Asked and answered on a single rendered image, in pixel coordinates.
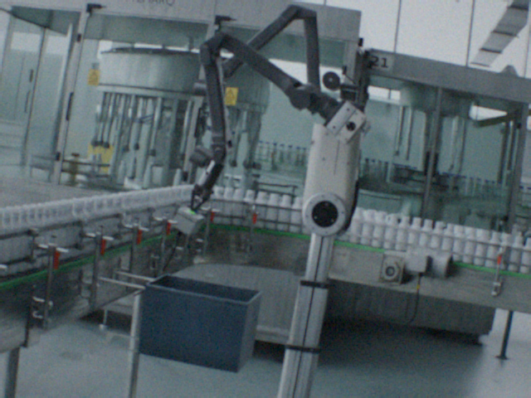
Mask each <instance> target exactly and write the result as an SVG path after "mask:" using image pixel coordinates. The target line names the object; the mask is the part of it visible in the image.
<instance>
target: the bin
mask: <svg viewBox="0 0 531 398"><path fill-rule="evenodd" d="M114 274H119V275H124V276H129V277H134V278H139V279H143V280H148V281H149V282H148V283H146V284H144V286H138V285H134V284H129V283H124V282H119V281H114ZM111 276H112V278H111V279H106V278H101V277H100V274H98V278H97V283H99V280H104V281H109V282H112V283H114V284H122V285H128V286H133V288H137V289H145V290H144V301H143V307H142V309H143V312H142V318H141V324H140V335H139V338H136V337H131V336H127V335H122V334H118V333H114V332H109V331H106V332H107V334H106V340H105V343H103V342H97V341H92V340H90V353H89V354H91V353H92V351H94V350H95V349H96V348H97V346H98V345H99V344H103V345H106V346H107V347H116V348H120V349H124V350H125V351H130V352H137V353H141V354H145V355H146V356H151V357H159V358H163V359H168V360H170V361H173V362H181V363H187V364H192V365H197V366H203V367H206V368H210V369H215V370H220V371H229V372H234V373H238V372H239V370H240V369H241V368H242V367H244V365H245V364H247V362H248V361H249V360H250V358H251V357H252V353H253V347H254V342H255V336H256V326H257V321H258V315H259V310H260V304H261V295H262V294H264V292H262V291H257V289H247V288H242V287H236V286H231V285H225V284H216V283H211V282H206V280H200V279H190V278H185V277H180V276H175V274H165V275H163V276H161V277H158V278H156V279H149V278H144V277H142V276H138V275H134V274H125V273H120V272H119V271H115V268H113V269H112V272H111ZM114 335H115V336H120V337H129V338H133V339H135V340H139V345H138V348H139V350H138V351H137V350H133V349H128V348H123V347H119V346H115V345H109V344H107V343H108V342H109V341H110V340H111V339H112V338H113V337H114Z"/></svg>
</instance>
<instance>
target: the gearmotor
mask: <svg viewBox="0 0 531 398"><path fill-rule="evenodd" d="M453 258H454V255H453V254H452V253H450V252H441V251H438V250H430V249H427V248H420V247H415V246H412V247H409V248H408V250H407V252H406V253H402V252H397V251H393V250H385V251H384V252H382V259H381V264H380V270H379V276H378V281H377V282H378V283H382V284H385V288H386V289H390V287H391V284H393V285H397V286H400V285H402V284H405V285H406V284H407V275H408V274H414V275H418V277H419V281H418V285H417V305H416V309H415V311H414V315H413V318H412V320H413V319H414V317H415V315H416V312H417V307H418V292H419V287H420V283H421V278H422V277H427V278H430V279H432V278H434V279H442V280H448V279H449V278H450V276H451V272H452V268H453ZM412 320H411V321H410V322H409V323H411V322H412ZM409 323H400V324H399V325H400V326H404V325H408V324H409Z"/></svg>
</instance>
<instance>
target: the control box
mask: <svg viewBox="0 0 531 398"><path fill-rule="evenodd" d="M188 210H190V209H189V208H188V207H186V208H182V209H179V210H178V213H177V214H176V216H175V217H174V220H173V221H177V222H178V224H177V225H174V224H172V226H174V227H175V228H177V229H178V233H177V236H176V239H175V241H174V242H173V243H172V244H171V245H170V246H169V247H168V248H167V249H166V250H165V251H164V253H163V258H164V257H165V255H166V254H167V253H168V252H169V251H170V250H171V249H172V248H173V247H174V249H173V252H172V254H171V255H170V257H169V259H168V263H169V262H170V260H171V258H172V256H173V253H174V251H175V250H176V247H177V244H178V243H179V242H178V240H180V239H179V237H181V236H183V233H185V234H187V235H192V234H195V233H197V232H198V230H199V228H200V226H201V224H202V222H203V220H204V217H203V216H202V215H201V214H199V213H196V212H194V213H195V214H192V213H191V212H190V211H188ZM168 263H167V264H166V265H165V266H164V268H163V272H164V270H165V269H166V267H167V266H168Z"/></svg>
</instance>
